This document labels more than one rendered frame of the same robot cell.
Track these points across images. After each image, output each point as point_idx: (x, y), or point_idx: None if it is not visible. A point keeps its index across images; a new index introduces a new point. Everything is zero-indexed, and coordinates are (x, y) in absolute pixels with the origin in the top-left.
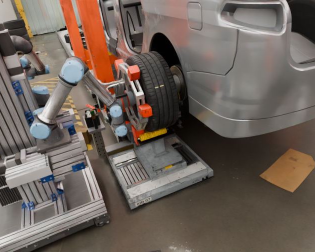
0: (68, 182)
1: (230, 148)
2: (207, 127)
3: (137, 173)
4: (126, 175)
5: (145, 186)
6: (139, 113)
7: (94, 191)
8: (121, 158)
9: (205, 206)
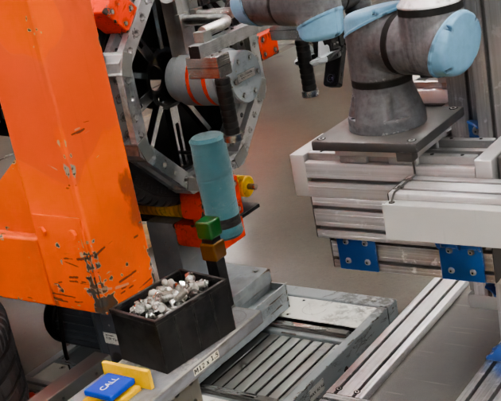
0: (476, 348)
1: (36, 315)
2: None
3: (271, 358)
4: (298, 370)
5: (317, 311)
6: (261, 62)
7: (447, 281)
8: None
9: (287, 265)
